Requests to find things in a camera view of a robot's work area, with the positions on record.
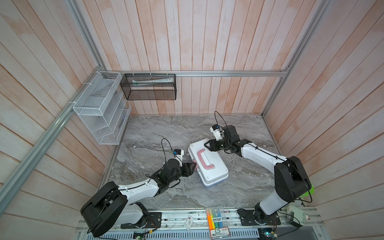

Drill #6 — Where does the black mesh basket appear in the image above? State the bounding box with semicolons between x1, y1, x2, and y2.
120;73;177;101

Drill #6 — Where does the aluminium frame rail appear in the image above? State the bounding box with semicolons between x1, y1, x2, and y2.
117;70;288;77

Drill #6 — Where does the white power box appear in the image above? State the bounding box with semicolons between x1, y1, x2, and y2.
286;204;310;228

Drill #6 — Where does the white wire mesh shelf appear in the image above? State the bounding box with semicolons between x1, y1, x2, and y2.
73;72;132;145

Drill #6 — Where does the highlighter marker pack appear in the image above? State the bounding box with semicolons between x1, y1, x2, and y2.
206;206;231;240

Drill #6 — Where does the green plastic cup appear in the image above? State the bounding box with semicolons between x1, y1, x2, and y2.
300;185;315;198

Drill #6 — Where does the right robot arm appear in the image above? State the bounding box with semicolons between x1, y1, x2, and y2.
205;124;312;224

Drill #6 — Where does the white paper tag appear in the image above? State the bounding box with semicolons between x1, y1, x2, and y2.
184;216;194;231

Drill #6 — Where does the white blue tool box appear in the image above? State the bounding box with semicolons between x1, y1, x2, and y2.
188;139;229;188

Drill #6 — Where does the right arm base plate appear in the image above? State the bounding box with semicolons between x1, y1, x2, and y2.
237;209;281;226

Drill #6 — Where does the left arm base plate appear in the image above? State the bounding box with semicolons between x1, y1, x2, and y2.
121;212;162;229

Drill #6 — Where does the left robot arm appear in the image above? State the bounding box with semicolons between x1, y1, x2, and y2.
81;159;197;238

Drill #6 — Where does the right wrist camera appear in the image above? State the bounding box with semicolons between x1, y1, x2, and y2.
210;124;223;141

